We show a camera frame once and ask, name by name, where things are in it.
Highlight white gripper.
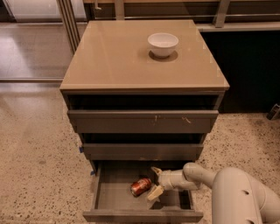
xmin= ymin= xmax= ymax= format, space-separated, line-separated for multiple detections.
xmin=147 ymin=166 xmax=187 ymax=201

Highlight red coke can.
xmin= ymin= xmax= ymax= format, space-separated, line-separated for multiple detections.
xmin=130 ymin=178 xmax=151 ymax=197

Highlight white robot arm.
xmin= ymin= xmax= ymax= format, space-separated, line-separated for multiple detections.
xmin=147 ymin=163 xmax=280 ymax=224

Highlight grey open bottom drawer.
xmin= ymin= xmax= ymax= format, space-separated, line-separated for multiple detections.
xmin=83 ymin=161 xmax=203 ymax=224

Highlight grey middle drawer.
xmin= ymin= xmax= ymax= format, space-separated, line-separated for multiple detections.
xmin=82 ymin=143 xmax=203 ymax=161

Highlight grey drawer cabinet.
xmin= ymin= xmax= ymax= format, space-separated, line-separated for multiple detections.
xmin=59 ymin=19 xmax=230 ymax=173

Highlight grey top drawer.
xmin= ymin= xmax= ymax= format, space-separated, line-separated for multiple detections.
xmin=67 ymin=110 xmax=218 ymax=134

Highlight dark object on floor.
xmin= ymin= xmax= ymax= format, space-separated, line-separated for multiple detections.
xmin=266 ymin=103 xmax=280 ymax=120

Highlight white ceramic bowl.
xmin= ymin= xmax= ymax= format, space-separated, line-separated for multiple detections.
xmin=148 ymin=32 xmax=179 ymax=58

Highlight metal railing frame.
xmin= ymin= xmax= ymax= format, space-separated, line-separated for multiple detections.
xmin=56 ymin=0 xmax=280 ymax=52

